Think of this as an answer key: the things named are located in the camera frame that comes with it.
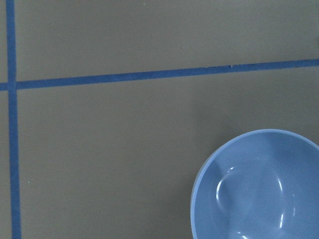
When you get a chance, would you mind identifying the blue bowl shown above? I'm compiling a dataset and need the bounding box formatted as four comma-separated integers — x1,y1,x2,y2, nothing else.
190,129,319,239

